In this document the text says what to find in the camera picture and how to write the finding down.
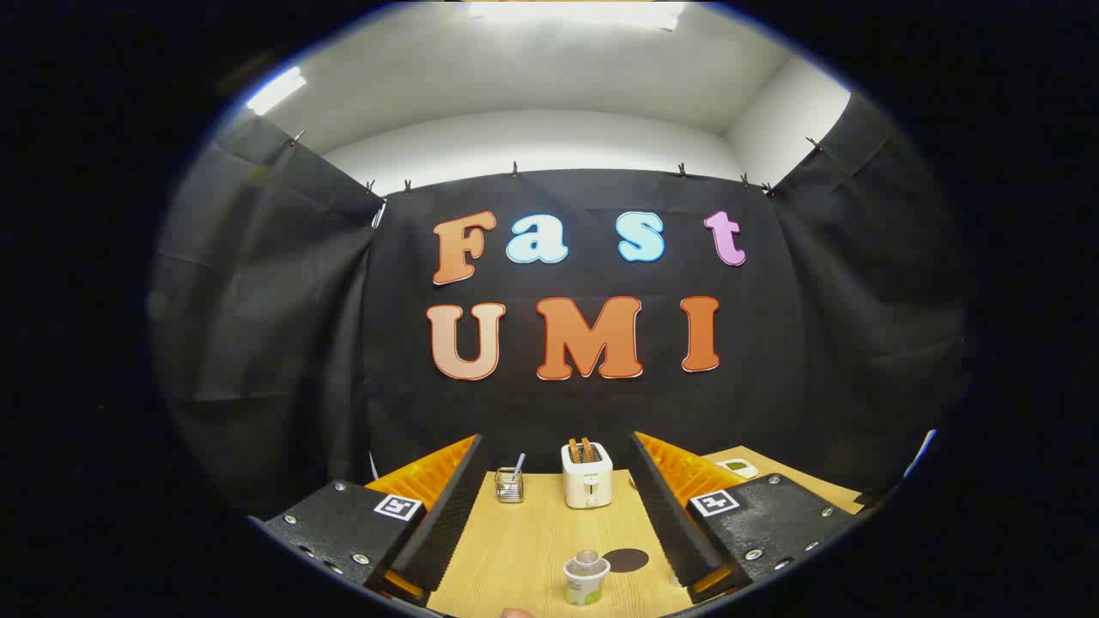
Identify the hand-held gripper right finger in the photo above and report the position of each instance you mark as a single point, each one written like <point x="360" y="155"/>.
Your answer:
<point x="665" y="524"/>

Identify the dark round coaster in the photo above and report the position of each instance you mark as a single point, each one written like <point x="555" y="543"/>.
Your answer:
<point x="631" y="561"/>

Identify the white divided dish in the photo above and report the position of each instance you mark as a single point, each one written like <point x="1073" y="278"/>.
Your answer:
<point x="738" y="469"/>

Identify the black backdrop cloth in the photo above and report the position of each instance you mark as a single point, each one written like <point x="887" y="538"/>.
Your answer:
<point x="601" y="412"/>

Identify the white toaster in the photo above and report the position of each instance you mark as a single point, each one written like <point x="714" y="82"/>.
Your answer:
<point x="587" y="485"/>

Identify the striped straw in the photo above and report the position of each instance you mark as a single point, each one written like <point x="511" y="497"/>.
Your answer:
<point x="519" y="465"/>

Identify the long ceiling light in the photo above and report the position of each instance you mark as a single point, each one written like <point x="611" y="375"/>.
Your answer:
<point x="575" y="12"/>

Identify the clear plastic juice bottle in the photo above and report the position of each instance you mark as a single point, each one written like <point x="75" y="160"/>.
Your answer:
<point x="586" y="584"/>

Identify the brown toast slice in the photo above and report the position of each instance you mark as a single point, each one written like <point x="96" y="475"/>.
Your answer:
<point x="573" y="451"/>
<point x="590" y="449"/>

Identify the wooden table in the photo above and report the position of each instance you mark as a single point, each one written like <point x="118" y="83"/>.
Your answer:
<point x="532" y="549"/>

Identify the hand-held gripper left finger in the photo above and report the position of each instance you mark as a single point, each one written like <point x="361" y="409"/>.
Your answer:
<point x="451" y="524"/>

